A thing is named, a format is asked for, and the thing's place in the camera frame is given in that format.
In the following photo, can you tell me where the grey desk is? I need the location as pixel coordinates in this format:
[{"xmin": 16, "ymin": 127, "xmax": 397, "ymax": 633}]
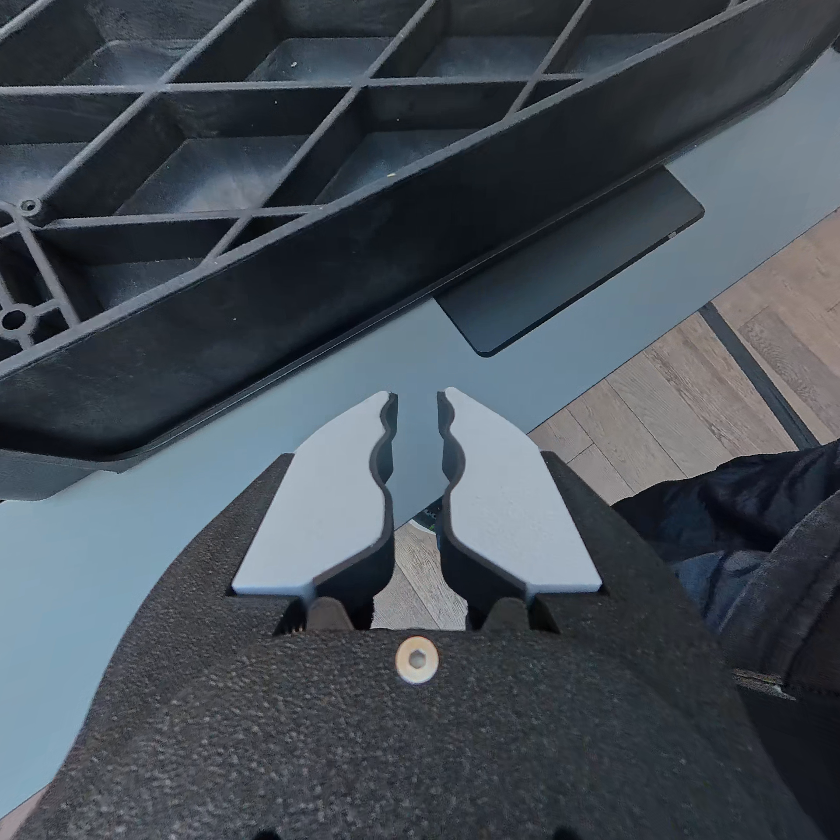
[{"xmin": 0, "ymin": 39, "xmax": 840, "ymax": 829}]

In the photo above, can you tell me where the black flat pad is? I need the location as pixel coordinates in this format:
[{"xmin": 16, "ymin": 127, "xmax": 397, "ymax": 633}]
[{"xmin": 434, "ymin": 164, "xmax": 706, "ymax": 358}]

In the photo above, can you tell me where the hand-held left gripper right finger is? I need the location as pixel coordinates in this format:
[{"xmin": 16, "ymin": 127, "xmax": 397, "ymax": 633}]
[{"xmin": 436, "ymin": 386, "xmax": 603, "ymax": 627}]

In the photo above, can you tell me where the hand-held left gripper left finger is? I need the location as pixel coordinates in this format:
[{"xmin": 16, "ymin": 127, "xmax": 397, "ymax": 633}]
[{"xmin": 231, "ymin": 391, "xmax": 400, "ymax": 627}]

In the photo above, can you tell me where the person's dark clothing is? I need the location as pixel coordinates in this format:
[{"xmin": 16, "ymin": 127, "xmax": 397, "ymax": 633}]
[{"xmin": 610, "ymin": 438, "xmax": 840, "ymax": 698}]

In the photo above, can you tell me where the black plastic ribbed tray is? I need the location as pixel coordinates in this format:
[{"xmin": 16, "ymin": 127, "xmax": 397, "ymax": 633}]
[{"xmin": 0, "ymin": 0, "xmax": 840, "ymax": 503}]

